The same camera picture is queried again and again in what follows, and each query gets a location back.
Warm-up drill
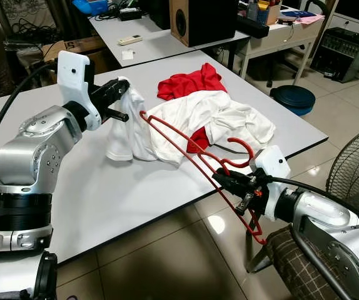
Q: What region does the red clothes hanger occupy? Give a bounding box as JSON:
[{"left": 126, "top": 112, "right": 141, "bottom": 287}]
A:
[{"left": 139, "top": 111, "right": 269, "bottom": 246}]

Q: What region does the white shirt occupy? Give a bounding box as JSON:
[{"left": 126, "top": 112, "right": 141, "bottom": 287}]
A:
[{"left": 106, "top": 76, "right": 277, "bottom": 168}]

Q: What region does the white remote control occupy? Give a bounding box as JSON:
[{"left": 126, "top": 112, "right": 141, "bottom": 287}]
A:
[{"left": 117, "top": 34, "right": 144, "bottom": 46}]

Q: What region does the brown cardboard box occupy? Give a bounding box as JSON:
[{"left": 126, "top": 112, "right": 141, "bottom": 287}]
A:
[{"left": 42, "top": 36, "right": 114, "bottom": 76}]

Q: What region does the red shirt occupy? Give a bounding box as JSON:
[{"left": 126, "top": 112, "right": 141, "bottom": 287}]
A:
[{"left": 157, "top": 62, "right": 228, "bottom": 154}]

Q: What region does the black power adapter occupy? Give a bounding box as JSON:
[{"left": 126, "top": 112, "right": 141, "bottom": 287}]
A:
[{"left": 118, "top": 6, "right": 144, "bottom": 21}]

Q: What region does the brown plaid chair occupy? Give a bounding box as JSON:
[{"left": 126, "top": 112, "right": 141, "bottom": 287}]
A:
[{"left": 245, "top": 222, "right": 355, "bottom": 300}]

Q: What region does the dark blue round stool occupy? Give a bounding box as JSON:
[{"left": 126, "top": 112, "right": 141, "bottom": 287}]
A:
[{"left": 269, "top": 84, "right": 316, "bottom": 118}]

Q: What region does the wooden black speaker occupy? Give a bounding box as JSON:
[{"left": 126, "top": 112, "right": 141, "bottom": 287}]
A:
[{"left": 169, "top": 0, "right": 238, "bottom": 48}]

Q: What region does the black amplifier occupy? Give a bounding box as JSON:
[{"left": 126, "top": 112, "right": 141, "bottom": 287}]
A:
[{"left": 311, "top": 26, "right": 359, "bottom": 83}]

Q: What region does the black soundbar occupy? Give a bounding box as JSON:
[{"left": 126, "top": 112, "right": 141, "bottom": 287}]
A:
[{"left": 236, "top": 14, "right": 271, "bottom": 39}]

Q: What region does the beige drawer desk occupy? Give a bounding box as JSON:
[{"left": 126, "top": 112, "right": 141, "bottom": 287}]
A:
[{"left": 236, "top": 9, "right": 327, "bottom": 82}]

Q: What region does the cardboard pen holder box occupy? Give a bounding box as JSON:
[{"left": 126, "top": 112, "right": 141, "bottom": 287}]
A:
[{"left": 247, "top": 0, "right": 283, "bottom": 26}]

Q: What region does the pink paper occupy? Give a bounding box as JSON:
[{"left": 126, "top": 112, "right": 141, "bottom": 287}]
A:
[{"left": 295, "top": 14, "right": 325, "bottom": 26}]

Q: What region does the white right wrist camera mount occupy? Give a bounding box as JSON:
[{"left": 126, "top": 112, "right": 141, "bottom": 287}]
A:
[{"left": 253, "top": 145, "right": 291, "bottom": 221}]

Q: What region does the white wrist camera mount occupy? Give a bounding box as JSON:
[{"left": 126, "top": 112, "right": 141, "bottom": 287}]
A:
[
  {"left": 253, "top": 145, "right": 291, "bottom": 221},
  {"left": 58, "top": 51, "right": 103, "bottom": 131}
]

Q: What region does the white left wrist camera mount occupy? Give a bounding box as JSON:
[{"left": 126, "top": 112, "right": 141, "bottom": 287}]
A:
[{"left": 58, "top": 51, "right": 103, "bottom": 131}]

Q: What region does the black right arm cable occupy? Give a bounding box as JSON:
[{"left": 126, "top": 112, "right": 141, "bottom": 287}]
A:
[{"left": 270, "top": 177, "right": 359, "bottom": 233}]

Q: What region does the white table black frame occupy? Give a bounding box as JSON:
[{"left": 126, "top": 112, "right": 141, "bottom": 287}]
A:
[
  {"left": 0, "top": 50, "right": 329, "bottom": 263},
  {"left": 89, "top": 6, "right": 252, "bottom": 69}
]

